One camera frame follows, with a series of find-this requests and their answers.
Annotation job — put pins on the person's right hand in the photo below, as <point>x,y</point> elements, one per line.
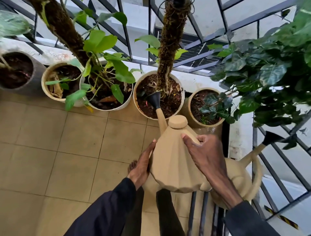
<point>209,158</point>

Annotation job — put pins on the person's left hand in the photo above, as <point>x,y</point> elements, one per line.
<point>141,170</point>

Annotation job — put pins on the person's right thumb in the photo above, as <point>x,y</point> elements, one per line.
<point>190,143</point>

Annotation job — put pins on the person's left fingers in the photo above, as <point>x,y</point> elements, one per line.
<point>149,152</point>

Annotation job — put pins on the beige faceted watering can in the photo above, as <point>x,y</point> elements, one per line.
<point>172,165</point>

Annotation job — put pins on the person's right forearm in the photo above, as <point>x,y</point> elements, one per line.
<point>238,214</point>

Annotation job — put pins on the person's left forearm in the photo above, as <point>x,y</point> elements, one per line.
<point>107,211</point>

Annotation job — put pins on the person's bare foot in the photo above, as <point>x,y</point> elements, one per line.
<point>132,165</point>

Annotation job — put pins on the tan plant pot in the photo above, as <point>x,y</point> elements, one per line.
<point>192,120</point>

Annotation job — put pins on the large cream plant pot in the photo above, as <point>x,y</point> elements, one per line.
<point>137,104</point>

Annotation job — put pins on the white plant pot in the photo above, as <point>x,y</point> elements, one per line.
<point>126,102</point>

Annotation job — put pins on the person's left leg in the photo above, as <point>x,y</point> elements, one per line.
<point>136,214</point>

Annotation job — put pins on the person's leg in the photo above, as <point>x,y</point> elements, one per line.
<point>136,214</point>
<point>167,214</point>

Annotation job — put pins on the beige smooth watering can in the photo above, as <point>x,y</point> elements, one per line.
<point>243,180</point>

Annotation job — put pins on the person's right leg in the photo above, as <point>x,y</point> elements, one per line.
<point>167,214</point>

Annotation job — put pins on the black metal rack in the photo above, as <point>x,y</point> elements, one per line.
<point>203,214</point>

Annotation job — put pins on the dark louvered vent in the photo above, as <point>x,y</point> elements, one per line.
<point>194,52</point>

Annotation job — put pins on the upright moss pole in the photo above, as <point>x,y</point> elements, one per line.
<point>171,41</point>

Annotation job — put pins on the dark green leafy plant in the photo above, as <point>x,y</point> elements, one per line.
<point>267,73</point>

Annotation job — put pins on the small cream plant pot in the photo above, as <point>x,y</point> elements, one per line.
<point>47,91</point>

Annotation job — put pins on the yellow black striped tape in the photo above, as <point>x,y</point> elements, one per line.
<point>283,218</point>

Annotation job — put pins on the light green pothos plant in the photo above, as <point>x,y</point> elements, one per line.
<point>99,43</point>

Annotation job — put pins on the black metal railing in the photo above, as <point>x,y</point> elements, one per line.
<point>243,23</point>

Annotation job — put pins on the grey plant pot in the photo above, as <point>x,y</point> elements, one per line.
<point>34,82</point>

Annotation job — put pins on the leaning moss pole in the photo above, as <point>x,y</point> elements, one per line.
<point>63,29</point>

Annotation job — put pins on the variegated leaf plant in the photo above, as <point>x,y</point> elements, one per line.
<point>12,24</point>

